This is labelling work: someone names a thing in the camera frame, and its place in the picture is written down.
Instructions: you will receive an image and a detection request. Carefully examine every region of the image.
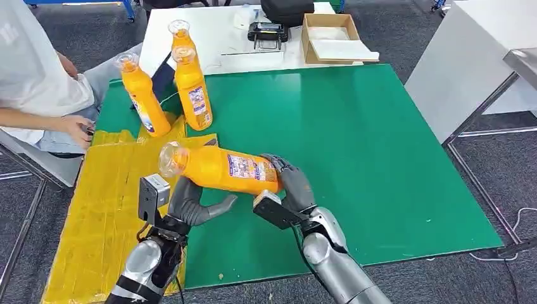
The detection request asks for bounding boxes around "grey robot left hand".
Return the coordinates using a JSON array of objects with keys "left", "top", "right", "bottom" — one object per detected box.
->
[{"left": 167, "top": 176, "right": 239, "bottom": 227}]

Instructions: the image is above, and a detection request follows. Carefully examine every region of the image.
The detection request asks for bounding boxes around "person's right hand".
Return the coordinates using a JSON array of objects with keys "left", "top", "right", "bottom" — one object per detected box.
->
[{"left": 56, "top": 114, "right": 95, "bottom": 149}]

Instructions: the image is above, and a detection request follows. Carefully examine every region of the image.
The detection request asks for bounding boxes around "person's left hand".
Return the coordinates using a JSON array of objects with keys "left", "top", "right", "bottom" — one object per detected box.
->
[{"left": 56, "top": 50, "right": 79, "bottom": 79}]

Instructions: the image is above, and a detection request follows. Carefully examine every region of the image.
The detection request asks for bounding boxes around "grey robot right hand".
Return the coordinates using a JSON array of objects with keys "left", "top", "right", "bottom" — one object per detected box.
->
[{"left": 260, "top": 153, "right": 317, "bottom": 213}]

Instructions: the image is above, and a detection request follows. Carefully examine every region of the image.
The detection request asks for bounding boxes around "orange drink bottle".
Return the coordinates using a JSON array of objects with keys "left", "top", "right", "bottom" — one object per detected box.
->
[
  {"left": 114, "top": 52, "right": 172, "bottom": 138},
  {"left": 167, "top": 20, "right": 198, "bottom": 55},
  {"left": 158, "top": 141, "right": 284, "bottom": 196},
  {"left": 172, "top": 45, "right": 213, "bottom": 132}
]

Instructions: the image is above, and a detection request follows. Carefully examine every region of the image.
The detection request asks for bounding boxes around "person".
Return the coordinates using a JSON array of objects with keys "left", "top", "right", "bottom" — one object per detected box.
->
[{"left": 0, "top": 0, "right": 144, "bottom": 155}]

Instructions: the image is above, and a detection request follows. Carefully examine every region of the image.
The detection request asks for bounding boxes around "white seat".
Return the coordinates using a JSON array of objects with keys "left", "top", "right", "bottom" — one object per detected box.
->
[{"left": 0, "top": 130, "right": 82, "bottom": 189}]

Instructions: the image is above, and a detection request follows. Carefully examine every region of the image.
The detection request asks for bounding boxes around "green table mat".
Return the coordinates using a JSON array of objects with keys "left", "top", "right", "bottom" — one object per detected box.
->
[{"left": 95, "top": 63, "right": 504, "bottom": 291}]

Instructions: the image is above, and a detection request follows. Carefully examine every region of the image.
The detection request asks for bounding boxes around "dark blue tablet case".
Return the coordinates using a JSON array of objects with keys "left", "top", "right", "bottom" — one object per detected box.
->
[{"left": 151, "top": 52, "right": 177, "bottom": 101}]

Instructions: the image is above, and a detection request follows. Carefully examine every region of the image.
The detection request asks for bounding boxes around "cardboard box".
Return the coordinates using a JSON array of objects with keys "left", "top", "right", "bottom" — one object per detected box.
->
[{"left": 300, "top": 13, "right": 380, "bottom": 66}]

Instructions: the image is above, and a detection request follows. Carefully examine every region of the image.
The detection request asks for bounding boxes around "white folded sheet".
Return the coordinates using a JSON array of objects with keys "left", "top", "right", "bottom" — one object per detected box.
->
[{"left": 312, "top": 39, "right": 380, "bottom": 63}]

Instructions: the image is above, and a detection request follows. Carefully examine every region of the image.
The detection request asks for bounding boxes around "white table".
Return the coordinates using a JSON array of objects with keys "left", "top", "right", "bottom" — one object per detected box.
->
[{"left": 138, "top": 2, "right": 363, "bottom": 79}]

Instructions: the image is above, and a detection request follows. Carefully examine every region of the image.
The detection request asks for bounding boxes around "white foam pad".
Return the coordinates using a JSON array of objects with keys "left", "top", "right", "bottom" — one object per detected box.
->
[{"left": 309, "top": 26, "right": 350, "bottom": 42}]

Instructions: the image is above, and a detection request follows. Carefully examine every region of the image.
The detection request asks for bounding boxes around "black handheld controller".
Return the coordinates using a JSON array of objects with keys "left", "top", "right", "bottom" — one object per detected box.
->
[{"left": 247, "top": 22, "right": 290, "bottom": 51}]

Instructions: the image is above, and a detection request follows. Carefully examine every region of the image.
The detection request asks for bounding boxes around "black bag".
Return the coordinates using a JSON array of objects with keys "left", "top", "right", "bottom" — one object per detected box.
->
[{"left": 260, "top": 0, "right": 315, "bottom": 27}]

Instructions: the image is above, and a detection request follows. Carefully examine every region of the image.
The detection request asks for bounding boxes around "clear plastic bag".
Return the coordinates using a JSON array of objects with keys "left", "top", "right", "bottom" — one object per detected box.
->
[{"left": 233, "top": 4, "right": 260, "bottom": 30}]

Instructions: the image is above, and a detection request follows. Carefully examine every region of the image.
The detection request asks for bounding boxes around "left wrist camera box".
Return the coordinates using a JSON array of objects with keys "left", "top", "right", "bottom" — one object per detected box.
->
[{"left": 138, "top": 174, "right": 172, "bottom": 225}]

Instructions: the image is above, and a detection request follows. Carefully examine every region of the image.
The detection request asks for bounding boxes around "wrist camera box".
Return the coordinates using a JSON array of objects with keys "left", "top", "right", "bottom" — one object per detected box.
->
[
  {"left": 253, "top": 189, "right": 309, "bottom": 231},
  {"left": 138, "top": 174, "right": 172, "bottom": 225}
]

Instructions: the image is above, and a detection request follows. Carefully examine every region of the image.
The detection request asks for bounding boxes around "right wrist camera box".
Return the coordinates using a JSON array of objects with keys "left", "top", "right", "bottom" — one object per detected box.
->
[{"left": 253, "top": 189, "right": 309, "bottom": 231}]

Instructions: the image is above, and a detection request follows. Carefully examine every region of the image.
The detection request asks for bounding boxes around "blue metal frame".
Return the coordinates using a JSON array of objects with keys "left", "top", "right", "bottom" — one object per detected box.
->
[{"left": 23, "top": 0, "right": 137, "bottom": 22}]

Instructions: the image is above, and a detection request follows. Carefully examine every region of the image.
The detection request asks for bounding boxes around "steel floor frame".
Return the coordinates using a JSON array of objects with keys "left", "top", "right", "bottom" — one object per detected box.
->
[{"left": 0, "top": 149, "right": 47, "bottom": 295}]

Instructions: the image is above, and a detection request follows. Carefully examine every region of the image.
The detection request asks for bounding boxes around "white floor cable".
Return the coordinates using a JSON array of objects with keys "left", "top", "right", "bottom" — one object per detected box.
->
[{"left": 467, "top": 207, "right": 537, "bottom": 263}]

